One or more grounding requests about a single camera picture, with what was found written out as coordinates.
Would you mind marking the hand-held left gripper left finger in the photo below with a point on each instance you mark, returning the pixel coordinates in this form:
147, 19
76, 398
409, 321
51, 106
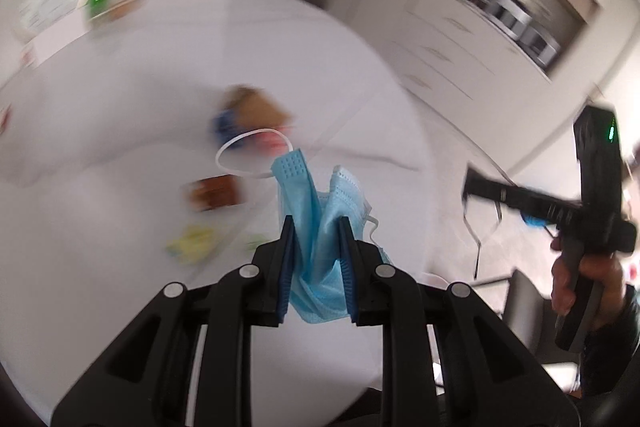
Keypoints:
285, 282

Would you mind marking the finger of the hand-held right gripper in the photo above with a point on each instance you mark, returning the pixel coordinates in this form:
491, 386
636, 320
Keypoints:
540, 204

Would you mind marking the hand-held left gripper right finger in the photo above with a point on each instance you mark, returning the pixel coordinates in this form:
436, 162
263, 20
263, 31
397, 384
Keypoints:
347, 277

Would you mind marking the blue face mask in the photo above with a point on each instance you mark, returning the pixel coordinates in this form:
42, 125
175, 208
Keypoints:
320, 227

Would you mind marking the person's right forearm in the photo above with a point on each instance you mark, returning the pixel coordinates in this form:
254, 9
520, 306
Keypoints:
615, 342

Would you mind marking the person's right hand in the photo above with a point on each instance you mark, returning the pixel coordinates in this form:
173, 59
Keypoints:
607, 274

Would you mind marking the blue plastic bag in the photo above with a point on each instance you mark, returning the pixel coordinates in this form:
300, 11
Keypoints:
534, 220

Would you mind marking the yellow green crumpled wrapper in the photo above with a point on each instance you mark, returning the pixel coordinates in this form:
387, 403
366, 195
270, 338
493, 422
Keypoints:
192, 242

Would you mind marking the brown snack packet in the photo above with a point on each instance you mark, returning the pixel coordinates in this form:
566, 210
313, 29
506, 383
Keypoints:
215, 192

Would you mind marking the pink crumpled paper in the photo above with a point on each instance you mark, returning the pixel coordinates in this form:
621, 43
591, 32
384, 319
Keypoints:
272, 141

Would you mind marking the beige cabinet drawer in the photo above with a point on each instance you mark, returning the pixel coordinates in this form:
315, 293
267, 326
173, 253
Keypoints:
475, 32
425, 89
445, 59

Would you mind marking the blue crumpled wrapper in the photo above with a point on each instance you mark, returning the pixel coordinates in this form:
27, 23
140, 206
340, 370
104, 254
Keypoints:
225, 124

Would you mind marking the crumpled brown paper bag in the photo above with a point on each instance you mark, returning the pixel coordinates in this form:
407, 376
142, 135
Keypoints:
252, 102

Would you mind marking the white countertop oven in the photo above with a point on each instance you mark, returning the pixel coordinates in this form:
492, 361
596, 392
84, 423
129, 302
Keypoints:
505, 12

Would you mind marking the clear bag with brown snack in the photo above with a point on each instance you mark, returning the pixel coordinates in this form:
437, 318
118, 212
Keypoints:
127, 6

